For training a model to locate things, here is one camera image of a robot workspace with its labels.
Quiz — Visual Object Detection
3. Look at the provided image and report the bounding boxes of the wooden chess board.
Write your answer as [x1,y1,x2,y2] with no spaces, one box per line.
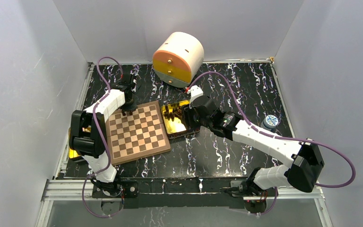
[106,101,171,166]

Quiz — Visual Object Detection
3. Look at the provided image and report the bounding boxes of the round pastel drawer cabinet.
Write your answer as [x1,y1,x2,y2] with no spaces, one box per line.
[152,32,204,88]

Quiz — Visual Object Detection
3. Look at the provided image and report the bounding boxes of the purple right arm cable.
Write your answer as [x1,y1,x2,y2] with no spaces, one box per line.
[186,71,356,189]

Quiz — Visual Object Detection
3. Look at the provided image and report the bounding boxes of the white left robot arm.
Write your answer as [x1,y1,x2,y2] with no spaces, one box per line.
[69,74,137,197]

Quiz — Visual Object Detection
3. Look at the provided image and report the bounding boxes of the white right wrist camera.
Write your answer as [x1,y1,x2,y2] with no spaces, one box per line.
[186,85,203,104]

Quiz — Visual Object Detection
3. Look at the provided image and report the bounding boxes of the blue white round cap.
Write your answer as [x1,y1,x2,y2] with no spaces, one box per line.
[260,114,279,132]

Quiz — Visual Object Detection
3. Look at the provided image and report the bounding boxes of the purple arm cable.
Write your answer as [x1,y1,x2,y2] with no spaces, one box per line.
[82,56,124,219]
[186,71,356,189]

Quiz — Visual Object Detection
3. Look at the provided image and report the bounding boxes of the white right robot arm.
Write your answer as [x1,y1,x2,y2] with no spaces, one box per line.
[181,96,324,196]

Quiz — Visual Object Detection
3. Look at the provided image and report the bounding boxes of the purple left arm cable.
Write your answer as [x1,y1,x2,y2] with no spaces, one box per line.
[82,56,124,219]

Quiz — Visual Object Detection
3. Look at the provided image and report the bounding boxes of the gold tin with light pieces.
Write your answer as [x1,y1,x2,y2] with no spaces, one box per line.
[68,127,90,163]

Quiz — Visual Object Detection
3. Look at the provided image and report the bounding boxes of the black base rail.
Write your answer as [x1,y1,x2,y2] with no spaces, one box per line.
[92,177,275,214]

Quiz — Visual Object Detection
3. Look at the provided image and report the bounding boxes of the gold tin with dark pieces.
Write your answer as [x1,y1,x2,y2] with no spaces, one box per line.
[161,100,200,139]

